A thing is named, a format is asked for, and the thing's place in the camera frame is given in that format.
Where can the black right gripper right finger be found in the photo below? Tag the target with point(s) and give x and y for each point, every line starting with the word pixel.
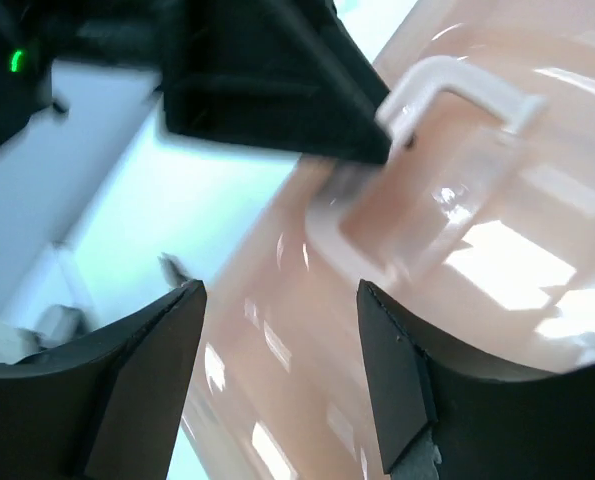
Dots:
pixel 444 409

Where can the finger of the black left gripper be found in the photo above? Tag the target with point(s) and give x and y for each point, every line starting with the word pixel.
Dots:
pixel 283 75

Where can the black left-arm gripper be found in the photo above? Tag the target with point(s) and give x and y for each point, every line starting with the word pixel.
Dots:
pixel 34 34

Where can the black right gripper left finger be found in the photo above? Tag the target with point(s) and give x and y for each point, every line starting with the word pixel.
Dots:
pixel 107 405

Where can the pink plastic toolbox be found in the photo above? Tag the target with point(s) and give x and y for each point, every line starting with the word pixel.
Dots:
pixel 482 223

